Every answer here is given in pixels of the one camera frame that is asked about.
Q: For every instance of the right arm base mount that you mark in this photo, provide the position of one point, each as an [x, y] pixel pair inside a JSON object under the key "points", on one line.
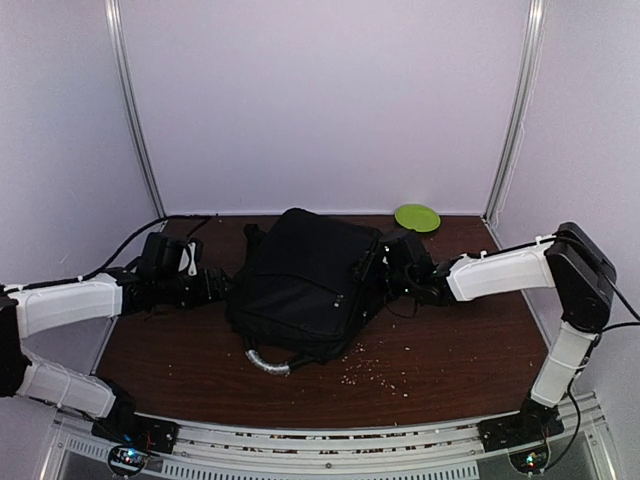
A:
{"points": [[524, 437]]}

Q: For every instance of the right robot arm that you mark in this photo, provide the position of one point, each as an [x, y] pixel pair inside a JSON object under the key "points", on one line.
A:
{"points": [[567, 262]]}

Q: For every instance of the front aluminium rail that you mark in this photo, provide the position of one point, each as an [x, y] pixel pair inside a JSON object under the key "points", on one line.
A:
{"points": [[442, 450]]}

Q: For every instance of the aluminium frame post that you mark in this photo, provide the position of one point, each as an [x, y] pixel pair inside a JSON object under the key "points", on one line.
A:
{"points": [[132, 114], [523, 94]]}

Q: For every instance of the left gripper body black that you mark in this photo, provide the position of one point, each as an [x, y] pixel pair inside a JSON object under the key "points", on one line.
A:
{"points": [[204, 292]]}

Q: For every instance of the black backpack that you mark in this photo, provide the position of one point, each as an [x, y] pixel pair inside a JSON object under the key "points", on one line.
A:
{"points": [[294, 302]]}

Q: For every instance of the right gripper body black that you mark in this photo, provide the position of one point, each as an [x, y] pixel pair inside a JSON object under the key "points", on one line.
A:
{"points": [[374, 280]]}

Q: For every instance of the right aluminium frame post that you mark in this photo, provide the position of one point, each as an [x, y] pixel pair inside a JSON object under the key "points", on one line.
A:
{"points": [[523, 94]]}

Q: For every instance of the left aluminium frame post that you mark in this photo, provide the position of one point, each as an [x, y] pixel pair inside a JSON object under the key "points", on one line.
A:
{"points": [[132, 114]]}

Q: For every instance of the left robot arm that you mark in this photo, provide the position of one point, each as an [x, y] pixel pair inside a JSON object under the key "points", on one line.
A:
{"points": [[165, 274]]}

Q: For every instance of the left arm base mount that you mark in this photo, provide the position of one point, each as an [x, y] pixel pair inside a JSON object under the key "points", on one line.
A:
{"points": [[143, 444]]}

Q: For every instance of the green plate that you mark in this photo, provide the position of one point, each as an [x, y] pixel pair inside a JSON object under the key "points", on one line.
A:
{"points": [[416, 217]]}

